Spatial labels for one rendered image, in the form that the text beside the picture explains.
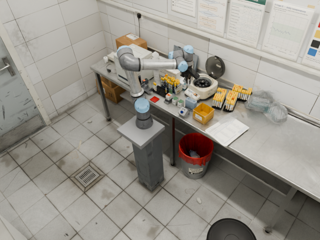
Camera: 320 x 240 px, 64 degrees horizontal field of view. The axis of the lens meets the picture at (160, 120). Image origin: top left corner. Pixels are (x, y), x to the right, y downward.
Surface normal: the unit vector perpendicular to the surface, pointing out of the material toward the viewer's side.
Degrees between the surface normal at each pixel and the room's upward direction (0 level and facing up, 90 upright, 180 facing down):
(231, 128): 0
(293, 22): 95
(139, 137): 1
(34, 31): 90
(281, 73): 90
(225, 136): 1
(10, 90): 90
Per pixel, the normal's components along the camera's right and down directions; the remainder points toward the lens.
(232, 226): -0.05, -0.67
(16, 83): 0.74, 0.45
